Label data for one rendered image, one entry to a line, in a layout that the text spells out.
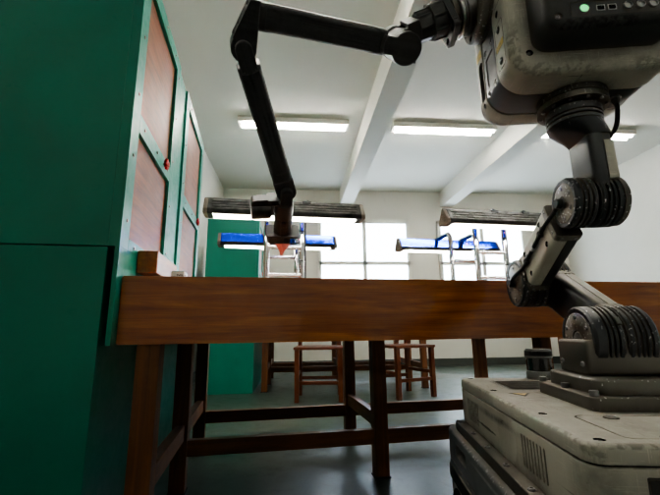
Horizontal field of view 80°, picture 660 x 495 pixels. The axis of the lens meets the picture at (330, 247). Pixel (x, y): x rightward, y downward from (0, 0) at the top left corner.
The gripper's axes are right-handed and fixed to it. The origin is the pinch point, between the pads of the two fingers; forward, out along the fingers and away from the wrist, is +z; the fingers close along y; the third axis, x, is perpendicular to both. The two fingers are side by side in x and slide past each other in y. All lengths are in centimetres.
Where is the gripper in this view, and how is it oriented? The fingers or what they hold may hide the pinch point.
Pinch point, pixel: (281, 252)
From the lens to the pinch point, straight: 130.1
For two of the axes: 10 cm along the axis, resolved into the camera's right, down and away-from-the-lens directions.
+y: -9.9, -0.2, -1.7
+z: -1.2, 7.8, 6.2
